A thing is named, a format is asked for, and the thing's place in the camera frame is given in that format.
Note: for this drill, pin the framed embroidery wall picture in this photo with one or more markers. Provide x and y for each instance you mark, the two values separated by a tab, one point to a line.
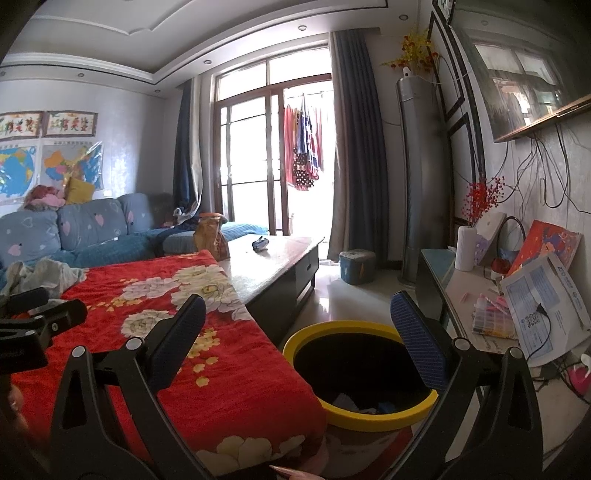
71	123
21	125

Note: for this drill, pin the grey tower air conditioner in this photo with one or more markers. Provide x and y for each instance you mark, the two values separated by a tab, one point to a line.
425	184

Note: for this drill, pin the glass top television cabinet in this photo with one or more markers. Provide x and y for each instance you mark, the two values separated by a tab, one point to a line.
434	272

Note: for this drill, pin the country map poster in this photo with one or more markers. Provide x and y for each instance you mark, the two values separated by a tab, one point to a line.
69	164

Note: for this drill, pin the dark blue curtain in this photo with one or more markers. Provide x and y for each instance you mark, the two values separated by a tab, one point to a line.
187	147

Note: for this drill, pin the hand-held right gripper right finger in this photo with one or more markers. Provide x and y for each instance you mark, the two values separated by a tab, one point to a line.
418	341

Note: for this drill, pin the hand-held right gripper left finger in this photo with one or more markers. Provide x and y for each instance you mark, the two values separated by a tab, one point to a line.
178	341

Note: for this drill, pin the white cylindrical vase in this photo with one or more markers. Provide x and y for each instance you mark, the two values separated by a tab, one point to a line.
466	249

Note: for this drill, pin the person's right hand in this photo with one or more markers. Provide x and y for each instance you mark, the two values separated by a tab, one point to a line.
300	475

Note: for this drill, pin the grey blue crumpled garment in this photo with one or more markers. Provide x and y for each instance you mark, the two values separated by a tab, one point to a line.
46	274

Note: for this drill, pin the yellow rimmed black bin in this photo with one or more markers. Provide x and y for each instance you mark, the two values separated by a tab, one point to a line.
369	422

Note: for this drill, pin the brown framed balcony door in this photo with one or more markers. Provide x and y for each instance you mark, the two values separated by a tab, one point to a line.
277	161

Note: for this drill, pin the yellow artificial flowers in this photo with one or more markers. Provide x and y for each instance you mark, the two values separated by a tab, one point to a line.
413	46

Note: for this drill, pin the row of hanging clothes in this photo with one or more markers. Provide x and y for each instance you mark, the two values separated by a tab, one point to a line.
302	170

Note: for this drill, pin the brown paper bag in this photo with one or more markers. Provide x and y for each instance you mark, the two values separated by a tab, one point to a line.
210	240

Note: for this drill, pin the world map poster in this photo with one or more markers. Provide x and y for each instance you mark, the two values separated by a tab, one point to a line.
16	173

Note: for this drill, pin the pink plastic object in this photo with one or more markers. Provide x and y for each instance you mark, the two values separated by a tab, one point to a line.
579	376

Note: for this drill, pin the dark coffee table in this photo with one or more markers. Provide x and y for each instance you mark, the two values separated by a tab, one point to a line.
277	258

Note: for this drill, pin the wall mounted television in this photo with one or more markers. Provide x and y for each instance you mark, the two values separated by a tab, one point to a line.
517	74

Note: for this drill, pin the white purple printed card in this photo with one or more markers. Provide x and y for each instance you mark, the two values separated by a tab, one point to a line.
489	235

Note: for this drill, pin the red picture board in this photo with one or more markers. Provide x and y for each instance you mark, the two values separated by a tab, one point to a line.
549	244

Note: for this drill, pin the blue storage stool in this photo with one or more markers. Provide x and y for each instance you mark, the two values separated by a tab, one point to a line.
358	267

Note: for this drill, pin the grey blue curtain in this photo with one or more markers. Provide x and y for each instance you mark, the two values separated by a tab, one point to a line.
360	138

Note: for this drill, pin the yellow pillow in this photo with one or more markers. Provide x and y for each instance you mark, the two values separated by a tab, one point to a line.
79	191

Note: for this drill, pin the red floral blanket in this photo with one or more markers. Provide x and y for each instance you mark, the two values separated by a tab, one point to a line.
101	277

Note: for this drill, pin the small black pouch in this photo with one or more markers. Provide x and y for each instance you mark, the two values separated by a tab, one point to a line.
261	244

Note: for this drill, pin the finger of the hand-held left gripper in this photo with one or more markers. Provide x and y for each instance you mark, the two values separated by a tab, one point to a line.
64	318
27	300

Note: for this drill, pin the white paper box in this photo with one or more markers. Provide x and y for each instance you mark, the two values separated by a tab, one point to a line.
531	286

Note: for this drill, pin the person's left hand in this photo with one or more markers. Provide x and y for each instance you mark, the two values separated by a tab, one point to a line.
11	410

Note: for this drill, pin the pile of pink red clothes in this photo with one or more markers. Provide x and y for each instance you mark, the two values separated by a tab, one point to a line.
44	197

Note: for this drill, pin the blue heart print sofa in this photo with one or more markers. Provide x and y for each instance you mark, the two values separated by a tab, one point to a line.
87	221

